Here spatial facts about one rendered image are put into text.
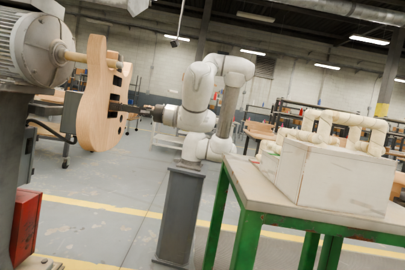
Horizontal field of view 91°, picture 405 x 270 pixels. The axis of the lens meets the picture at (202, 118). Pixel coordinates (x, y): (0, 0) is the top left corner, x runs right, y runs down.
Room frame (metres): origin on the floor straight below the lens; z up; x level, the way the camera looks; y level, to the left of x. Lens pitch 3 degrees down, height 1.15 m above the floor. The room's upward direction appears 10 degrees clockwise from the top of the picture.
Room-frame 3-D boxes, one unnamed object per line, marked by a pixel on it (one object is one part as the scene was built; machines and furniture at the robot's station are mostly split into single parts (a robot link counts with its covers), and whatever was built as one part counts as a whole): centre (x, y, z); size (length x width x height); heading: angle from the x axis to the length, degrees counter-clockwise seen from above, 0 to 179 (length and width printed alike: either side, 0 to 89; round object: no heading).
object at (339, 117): (0.58, -0.43, 1.20); 0.20 x 0.03 x 0.03; 94
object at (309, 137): (0.61, -0.34, 1.12); 0.11 x 0.03 x 0.03; 5
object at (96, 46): (0.68, 0.39, 1.28); 0.07 x 0.04 x 0.10; 3
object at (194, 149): (1.48, 0.02, 0.87); 0.18 x 0.16 x 0.22; 86
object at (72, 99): (0.96, 0.66, 0.99); 0.24 x 0.21 x 0.26; 92
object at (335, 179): (0.62, -0.43, 1.02); 0.27 x 0.15 x 0.17; 95
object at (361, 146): (0.62, -0.53, 1.12); 0.11 x 0.03 x 0.03; 5
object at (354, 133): (0.66, -0.51, 1.15); 0.03 x 0.03 x 0.09
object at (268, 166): (0.78, -0.42, 0.98); 0.27 x 0.16 x 0.09; 95
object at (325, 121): (0.57, -0.35, 1.15); 0.03 x 0.03 x 0.09
